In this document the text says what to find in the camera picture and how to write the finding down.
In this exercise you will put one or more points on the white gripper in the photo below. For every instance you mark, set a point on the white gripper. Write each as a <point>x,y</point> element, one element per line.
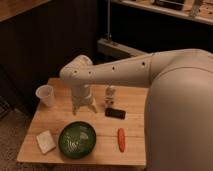
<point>82,96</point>

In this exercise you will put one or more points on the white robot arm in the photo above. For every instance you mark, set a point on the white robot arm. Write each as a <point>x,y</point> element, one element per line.
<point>178,118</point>

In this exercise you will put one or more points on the green ceramic bowl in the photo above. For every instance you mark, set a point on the green ceramic bowl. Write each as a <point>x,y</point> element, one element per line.
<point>77,140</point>

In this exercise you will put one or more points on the black smartphone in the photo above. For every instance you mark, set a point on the black smartphone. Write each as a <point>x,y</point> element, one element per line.
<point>116,113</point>

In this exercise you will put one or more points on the small white figurine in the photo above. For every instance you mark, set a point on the small white figurine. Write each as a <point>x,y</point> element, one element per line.
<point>109,96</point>

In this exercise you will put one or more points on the white plastic cup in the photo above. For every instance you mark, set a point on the white plastic cup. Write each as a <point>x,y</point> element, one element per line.
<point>46,95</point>

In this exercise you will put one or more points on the wooden table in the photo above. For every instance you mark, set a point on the wooden table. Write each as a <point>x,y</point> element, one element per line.
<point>106,151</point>

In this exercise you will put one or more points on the orange carrot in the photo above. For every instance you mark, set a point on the orange carrot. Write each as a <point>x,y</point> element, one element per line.
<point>121,139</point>

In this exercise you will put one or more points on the white sponge block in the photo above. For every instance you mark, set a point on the white sponge block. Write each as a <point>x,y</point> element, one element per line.
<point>45,142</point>

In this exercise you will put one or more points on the grey metal beam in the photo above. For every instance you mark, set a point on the grey metal beam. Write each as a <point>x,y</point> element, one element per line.
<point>119,51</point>

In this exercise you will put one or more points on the wooden shelf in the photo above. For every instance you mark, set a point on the wooden shelf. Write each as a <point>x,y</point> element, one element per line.
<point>194,10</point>

